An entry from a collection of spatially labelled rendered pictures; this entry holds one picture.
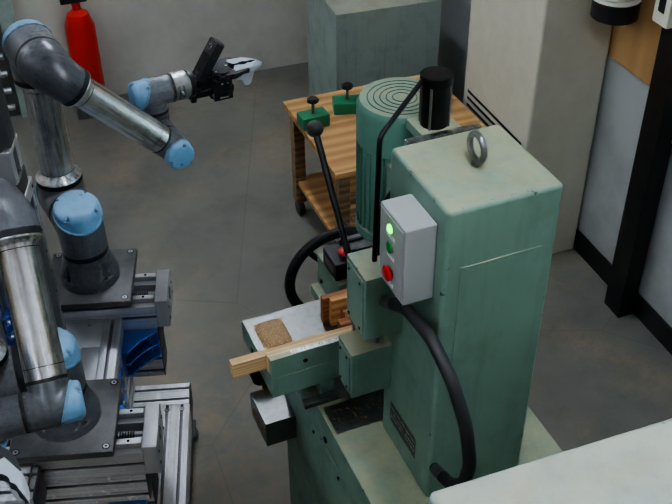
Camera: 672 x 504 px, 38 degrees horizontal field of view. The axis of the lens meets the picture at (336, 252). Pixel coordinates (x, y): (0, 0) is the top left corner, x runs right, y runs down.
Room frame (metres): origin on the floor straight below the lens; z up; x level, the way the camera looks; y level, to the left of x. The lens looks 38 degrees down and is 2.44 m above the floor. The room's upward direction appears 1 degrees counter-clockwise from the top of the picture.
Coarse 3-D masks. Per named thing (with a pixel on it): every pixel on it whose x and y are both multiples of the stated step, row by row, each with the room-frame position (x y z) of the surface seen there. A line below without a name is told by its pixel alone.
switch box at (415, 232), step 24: (384, 216) 1.35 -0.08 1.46; (408, 216) 1.33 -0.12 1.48; (384, 240) 1.35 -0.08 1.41; (408, 240) 1.28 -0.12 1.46; (432, 240) 1.30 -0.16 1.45; (384, 264) 1.35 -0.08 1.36; (408, 264) 1.28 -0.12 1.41; (432, 264) 1.30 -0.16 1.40; (408, 288) 1.29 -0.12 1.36; (432, 288) 1.30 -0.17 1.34
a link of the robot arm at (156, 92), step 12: (132, 84) 2.22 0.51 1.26; (144, 84) 2.22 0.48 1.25; (156, 84) 2.23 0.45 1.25; (168, 84) 2.24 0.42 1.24; (132, 96) 2.21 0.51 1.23; (144, 96) 2.20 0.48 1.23; (156, 96) 2.21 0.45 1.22; (168, 96) 2.23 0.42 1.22; (144, 108) 2.20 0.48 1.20; (156, 108) 2.21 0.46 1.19
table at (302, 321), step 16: (320, 288) 1.87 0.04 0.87; (304, 304) 1.78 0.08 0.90; (320, 304) 1.78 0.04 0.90; (256, 320) 1.72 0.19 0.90; (288, 320) 1.72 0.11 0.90; (304, 320) 1.72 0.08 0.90; (320, 320) 1.72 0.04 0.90; (256, 336) 1.67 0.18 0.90; (304, 336) 1.66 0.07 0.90; (320, 368) 1.57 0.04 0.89; (336, 368) 1.59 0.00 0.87; (272, 384) 1.53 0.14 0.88; (288, 384) 1.54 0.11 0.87; (304, 384) 1.56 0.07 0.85
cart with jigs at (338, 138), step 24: (312, 96) 3.27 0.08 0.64; (336, 96) 3.38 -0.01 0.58; (312, 120) 3.21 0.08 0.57; (336, 120) 3.28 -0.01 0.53; (456, 120) 3.27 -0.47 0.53; (312, 144) 3.12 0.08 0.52; (336, 144) 3.11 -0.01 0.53; (336, 168) 2.94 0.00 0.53; (312, 192) 3.30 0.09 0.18; (336, 192) 2.95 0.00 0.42
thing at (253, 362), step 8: (344, 328) 1.65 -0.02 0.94; (312, 336) 1.62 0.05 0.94; (320, 336) 1.62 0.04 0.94; (288, 344) 1.60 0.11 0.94; (256, 352) 1.57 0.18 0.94; (264, 352) 1.57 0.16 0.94; (232, 360) 1.55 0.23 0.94; (240, 360) 1.55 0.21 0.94; (248, 360) 1.55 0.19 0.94; (256, 360) 1.55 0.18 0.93; (264, 360) 1.56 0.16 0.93; (232, 368) 1.53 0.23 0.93; (240, 368) 1.54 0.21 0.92; (248, 368) 1.54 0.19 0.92; (256, 368) 1.55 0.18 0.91; (264, 368) 1.56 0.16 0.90; (232, 376) 1.53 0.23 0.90
